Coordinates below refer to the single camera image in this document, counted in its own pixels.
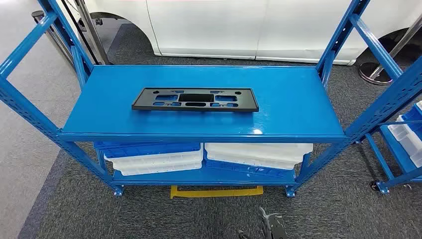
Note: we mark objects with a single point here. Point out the large blue metal shelving rack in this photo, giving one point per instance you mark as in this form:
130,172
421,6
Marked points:
204,95

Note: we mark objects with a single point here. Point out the blue wheeled bin rack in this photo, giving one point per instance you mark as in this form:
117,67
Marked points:
395,148

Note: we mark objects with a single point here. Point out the white car with red stripe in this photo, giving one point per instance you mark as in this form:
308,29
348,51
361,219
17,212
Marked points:
230,26

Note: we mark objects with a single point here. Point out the black plastic plate part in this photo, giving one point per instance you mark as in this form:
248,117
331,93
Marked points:
244,99

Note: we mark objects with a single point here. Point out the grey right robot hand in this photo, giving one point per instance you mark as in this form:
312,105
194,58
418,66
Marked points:
273,227

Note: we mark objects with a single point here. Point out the chrome stanchion post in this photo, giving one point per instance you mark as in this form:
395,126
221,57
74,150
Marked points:
374,74
94,36

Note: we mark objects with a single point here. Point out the white plastic bin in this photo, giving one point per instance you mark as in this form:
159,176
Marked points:
404,135
419,105
155,164
257,153

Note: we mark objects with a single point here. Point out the blue plastic bin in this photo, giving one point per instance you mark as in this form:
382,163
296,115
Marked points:
148,149
237,169
413,117

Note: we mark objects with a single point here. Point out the dark stanchion post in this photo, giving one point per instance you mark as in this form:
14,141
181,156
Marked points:
38,15

